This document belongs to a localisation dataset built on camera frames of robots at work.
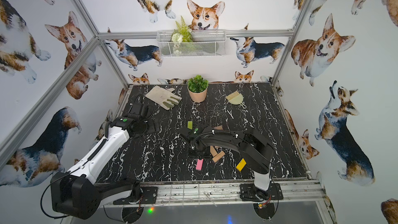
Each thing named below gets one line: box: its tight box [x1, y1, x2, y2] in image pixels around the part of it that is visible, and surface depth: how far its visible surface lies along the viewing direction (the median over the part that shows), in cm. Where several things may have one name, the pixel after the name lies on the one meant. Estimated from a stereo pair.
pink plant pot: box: [187, 84, 208, 103], surface depth 106 cm
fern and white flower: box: [171, 15, 194, 55], surface depth 85 cm
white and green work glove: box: [144, 85, 183, 111], surface depth 115 cm
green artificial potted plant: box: [187, 74, 209, 93], surface depth 105 cm
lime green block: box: [187, 120, 194, 130], surface depth 100 cm
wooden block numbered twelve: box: [211, 150, 226, 163], surface depth 87 cm
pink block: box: [195, 158, 204, 171], surface depth 84 cm
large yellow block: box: [235, 157, 247, 172], surface depth 84 cm
